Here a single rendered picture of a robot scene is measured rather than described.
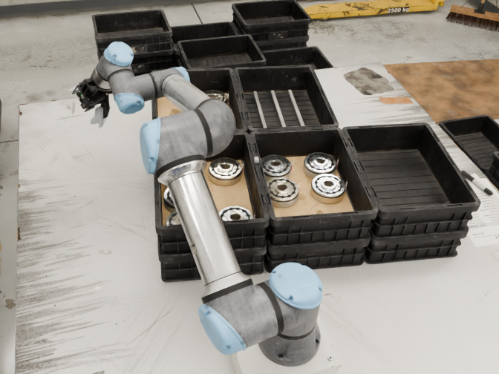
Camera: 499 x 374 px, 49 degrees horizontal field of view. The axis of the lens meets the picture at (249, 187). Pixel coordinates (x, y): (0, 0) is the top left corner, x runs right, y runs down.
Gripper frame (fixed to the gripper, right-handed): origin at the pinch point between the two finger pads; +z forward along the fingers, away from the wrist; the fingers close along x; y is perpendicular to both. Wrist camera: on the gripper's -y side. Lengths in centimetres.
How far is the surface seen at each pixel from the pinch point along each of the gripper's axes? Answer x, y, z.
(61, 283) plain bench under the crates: 44, 41, -1
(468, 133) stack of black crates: 96, -177, -8
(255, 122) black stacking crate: 35, -41, -19
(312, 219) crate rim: 68, -5, -52
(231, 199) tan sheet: 52, -5, -28
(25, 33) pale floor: -136, -119, 202
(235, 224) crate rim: 57, 10, -43
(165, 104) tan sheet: 9.7, -28.1, 0.6
